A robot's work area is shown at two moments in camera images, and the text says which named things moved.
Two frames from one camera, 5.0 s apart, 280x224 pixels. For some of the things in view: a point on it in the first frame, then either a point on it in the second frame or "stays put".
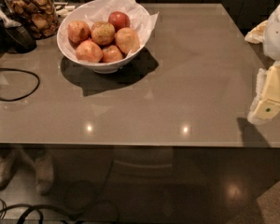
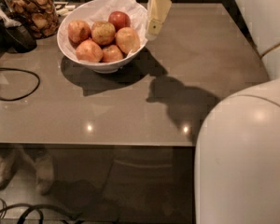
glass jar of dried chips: (34, 7) stays put
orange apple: (89, 51) stays put
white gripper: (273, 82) -> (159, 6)
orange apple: (127, 40) stays put
